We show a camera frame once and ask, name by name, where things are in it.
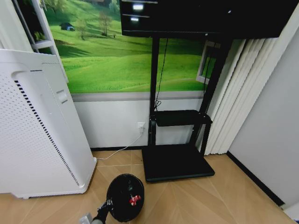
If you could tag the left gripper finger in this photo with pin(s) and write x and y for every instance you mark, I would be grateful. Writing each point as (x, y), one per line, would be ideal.
(103, 205)
(109, 201)

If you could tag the black round trash bin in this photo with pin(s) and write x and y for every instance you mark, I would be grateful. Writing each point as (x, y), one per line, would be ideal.
(123, 186)

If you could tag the red crumpled garbage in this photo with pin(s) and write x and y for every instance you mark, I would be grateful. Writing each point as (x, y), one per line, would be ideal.
(135, 200)

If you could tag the white object at floor edge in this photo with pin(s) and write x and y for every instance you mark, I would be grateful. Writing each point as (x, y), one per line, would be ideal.
(292, 212)

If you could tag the black television stand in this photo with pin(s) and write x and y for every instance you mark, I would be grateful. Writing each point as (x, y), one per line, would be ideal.
(177, 163)

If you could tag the white air purifier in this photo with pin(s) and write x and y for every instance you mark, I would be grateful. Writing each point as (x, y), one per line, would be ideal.
(35, 130)

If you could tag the white pleated curtain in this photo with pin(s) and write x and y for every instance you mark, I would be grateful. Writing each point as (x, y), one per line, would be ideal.
(236, 93)

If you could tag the black television screen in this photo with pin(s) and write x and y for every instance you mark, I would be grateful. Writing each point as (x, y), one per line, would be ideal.
(205, 16)

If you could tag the white wall socket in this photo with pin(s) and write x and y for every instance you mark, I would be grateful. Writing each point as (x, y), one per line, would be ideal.
(141, 127)

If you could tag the green landscape wall mural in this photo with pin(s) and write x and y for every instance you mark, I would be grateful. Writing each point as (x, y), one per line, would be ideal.
(112, 63)

